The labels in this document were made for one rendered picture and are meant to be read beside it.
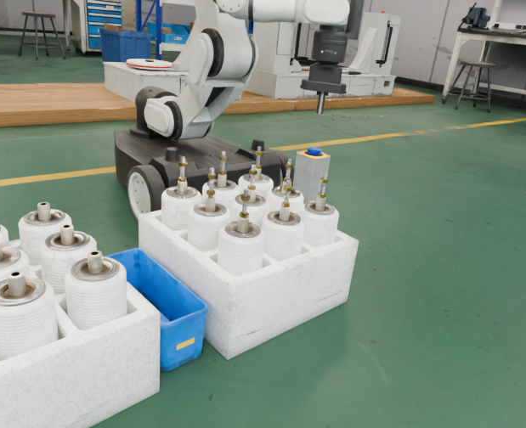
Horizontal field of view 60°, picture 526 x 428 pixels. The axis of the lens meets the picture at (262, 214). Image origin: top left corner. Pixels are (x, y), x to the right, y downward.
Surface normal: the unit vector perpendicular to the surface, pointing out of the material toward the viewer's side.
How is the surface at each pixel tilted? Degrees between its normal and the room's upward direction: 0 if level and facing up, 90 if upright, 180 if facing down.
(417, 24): 90
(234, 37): 56
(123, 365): 90
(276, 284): 90
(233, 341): 90
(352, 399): 0
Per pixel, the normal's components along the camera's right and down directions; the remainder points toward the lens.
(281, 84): 0.62, 0.37
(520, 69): -0.78, 0.18
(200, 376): 0.10, -0.91
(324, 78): -0.12, 0.38
